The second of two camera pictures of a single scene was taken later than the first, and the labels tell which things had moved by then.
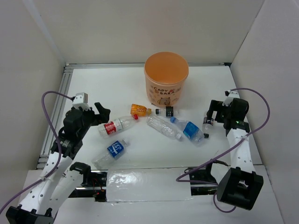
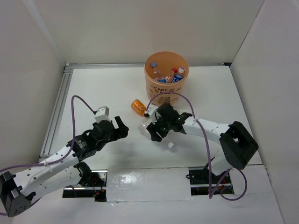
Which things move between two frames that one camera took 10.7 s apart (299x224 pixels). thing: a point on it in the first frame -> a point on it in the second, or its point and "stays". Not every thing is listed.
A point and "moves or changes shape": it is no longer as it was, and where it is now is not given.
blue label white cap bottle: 112,152 -> 179,76
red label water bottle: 111,128 moves or changes shape
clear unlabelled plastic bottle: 163,127 moves or changes shape
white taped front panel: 135,185 stays
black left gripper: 103,117 -> 121,132
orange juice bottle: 140,110 moves or changes shape
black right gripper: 217,106 -> 154,128
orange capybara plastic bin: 165,73 stays
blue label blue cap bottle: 195,136 -> 158,77
